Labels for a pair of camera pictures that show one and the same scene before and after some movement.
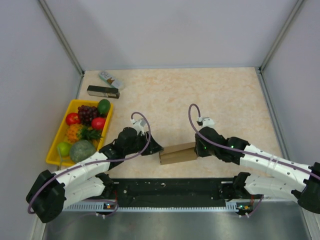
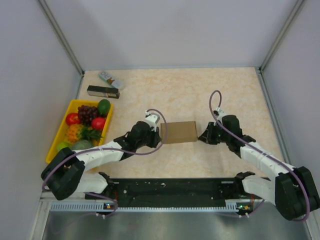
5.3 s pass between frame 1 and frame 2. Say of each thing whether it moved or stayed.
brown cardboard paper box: moved
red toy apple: stayed
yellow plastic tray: stayed
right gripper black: moved
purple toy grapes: stayed
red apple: stayed
